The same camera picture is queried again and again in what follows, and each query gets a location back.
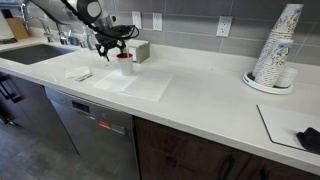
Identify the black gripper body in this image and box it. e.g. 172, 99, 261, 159
95, 32, 128, 55

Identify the white mug red inside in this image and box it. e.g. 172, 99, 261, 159
116, 52, 135, 77

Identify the white paper towel sheet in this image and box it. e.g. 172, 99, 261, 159
93, 68, 175, 103

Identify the grey napkin dispenser box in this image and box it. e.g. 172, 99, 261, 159
127, 39, 151, 64

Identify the clear plastic water bottle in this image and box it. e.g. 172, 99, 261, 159
82, 25, 99, 51

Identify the small folded white napkin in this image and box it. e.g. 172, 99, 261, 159
65, 65, 92, 80

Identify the blue sponge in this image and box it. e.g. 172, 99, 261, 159
67, 35, 81, 47

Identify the chrome arched faucet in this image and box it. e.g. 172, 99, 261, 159
20, 0, 70, 46

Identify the small chrome tap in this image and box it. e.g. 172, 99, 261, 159
27, 16, 55, 44

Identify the dark kitchen sink basin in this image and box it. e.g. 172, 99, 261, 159
0, 43, 76, 66

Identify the stainless steel dishwasher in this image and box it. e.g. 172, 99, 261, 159
44, 85, 141, 180

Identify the wooden cutting board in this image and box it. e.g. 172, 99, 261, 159
5, 17, 31, 41

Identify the dark grey cabinet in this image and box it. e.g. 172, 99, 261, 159
0, 68, 80, 157

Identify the white appliance black base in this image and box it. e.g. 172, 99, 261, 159
0, 9, 18, 45

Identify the dark wood cabinet door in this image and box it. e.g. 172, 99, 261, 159
133, 115, 253, 180
235, 154, 320, 180

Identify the white round tray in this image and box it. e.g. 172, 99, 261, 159
242, 70, 295, 96

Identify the short printed paper cup stack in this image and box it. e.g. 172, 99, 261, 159
254, 37, 295, 89

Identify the tall printed paper cup stack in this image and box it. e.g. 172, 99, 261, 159
252, 3, 305, 80

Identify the small white lid stack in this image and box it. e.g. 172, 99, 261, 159
275, 66, 299, 89

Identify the white mat black edge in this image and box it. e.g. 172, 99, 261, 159
256, 104, 320, 155

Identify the black cloth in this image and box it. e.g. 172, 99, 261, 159
296, 126, 320, 155

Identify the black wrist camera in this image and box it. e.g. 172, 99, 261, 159
107, 25, 135, 41

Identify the white light switch plate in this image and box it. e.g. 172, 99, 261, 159
131, 11, 143, 30

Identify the white wall outlet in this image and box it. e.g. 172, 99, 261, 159
215, 15, 234, 38
152, 12, 164, 32

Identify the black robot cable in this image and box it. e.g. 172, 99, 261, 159
60, 0, 140, 42

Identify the black cabinet handle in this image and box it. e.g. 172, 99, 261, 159
0, 74, 25, 105

